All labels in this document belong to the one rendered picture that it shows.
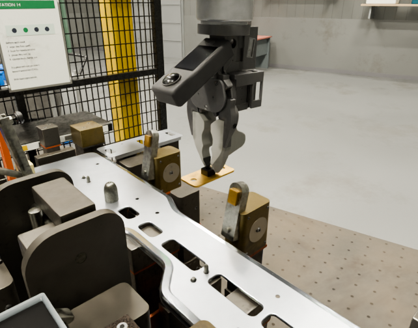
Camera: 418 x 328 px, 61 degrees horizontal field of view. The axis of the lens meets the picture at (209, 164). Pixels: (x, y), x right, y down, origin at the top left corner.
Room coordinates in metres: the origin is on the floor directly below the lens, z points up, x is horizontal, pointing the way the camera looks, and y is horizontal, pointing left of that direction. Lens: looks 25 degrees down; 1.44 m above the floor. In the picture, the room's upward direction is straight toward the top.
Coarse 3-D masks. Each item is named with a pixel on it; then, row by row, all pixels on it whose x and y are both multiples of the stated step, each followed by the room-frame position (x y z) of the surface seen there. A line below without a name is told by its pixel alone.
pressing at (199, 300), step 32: (64, 160) 0.97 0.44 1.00; (96, 160) 0.97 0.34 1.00; (96, 192) 0.77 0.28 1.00; (128, 192) 0.77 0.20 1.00; (160, 192) 0.78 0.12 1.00; (128, 224) 0.63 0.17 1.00; (160, 224) 0.63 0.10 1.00; (192, 224) 0.63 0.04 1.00; (160, 256) 0.52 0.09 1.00; (224, 256) 0.53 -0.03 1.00; (160, 288) 0.44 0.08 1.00; (192, 288) 0.45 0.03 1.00; (256, 288) 0.45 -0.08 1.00; (288, 288) 0.45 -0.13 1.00; (192, 320) 0.38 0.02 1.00; (224, 320) 0.38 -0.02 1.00; (256, 320) 0.38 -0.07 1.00; (288, 320) 0.38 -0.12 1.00; (320, 320) 0.38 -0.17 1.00
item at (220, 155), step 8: (216, 120) 0.47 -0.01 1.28; (216, 128) 0.47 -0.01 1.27; (216, 136) 0.47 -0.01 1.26; (232, 136) 0.49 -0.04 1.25; (240, 136) 0.50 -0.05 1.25; (216, 144) 0.47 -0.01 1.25; (232, 144) 0.49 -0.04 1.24; (240, 144) 0.50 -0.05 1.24; (216, 152) 0.47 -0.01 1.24; (224, 152) 0.47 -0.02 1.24; (232, 152) 0.49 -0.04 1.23; (216, 160) 0.47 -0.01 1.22; (224, 160) 0.47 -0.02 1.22; (216, 168) 0.48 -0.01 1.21
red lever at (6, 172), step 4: (0, 168) 0.69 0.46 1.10; (4, 168) 0.71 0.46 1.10; (0, 172) 0.69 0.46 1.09; (4, 172) 0.70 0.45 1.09; (8, 172) 0.70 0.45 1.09; (12, 172) 0.71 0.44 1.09; (16, 172) 0.71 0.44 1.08; (20, 172) 0.72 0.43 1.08; (12, 176) 0.71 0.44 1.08; (16, 176) 0.71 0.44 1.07; (20, 176) 0.72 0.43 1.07
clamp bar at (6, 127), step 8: (16, 112) 0.73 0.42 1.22; (0, 120) 0.70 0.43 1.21; (8, 120) 0.71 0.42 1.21; (16, 120) 0.73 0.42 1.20; (0, 128) 0.71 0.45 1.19; (8, 128) 0.71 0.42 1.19; (8, 136) 0.71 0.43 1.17; (16, 136) 0.72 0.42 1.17; (8, 144) 0.71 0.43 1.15; (16, 144) 0.71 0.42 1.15; (16, 152) 0.71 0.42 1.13; (24, 152) 0.72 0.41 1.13; (16, 160) 0.71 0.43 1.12; (24, 160) 0.72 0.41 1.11; (24, 168) 0.72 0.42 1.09
